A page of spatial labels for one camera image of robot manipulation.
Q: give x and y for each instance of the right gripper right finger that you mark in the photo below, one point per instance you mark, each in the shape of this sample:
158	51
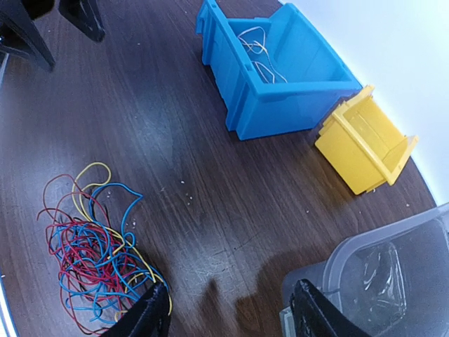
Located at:
315	315

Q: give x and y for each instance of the blue plastic bin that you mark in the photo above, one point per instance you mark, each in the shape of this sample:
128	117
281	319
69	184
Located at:
276	75

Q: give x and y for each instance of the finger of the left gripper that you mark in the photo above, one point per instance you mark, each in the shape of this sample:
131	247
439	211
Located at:
19	35
85	16

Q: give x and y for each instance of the clear grey plastic container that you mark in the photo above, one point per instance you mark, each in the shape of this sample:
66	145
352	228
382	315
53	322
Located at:
391	281

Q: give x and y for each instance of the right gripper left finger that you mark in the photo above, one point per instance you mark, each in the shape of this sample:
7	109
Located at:
147	317

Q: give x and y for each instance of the yellow plastic bin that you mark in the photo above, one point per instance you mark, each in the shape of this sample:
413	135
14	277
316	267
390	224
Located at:
362	144

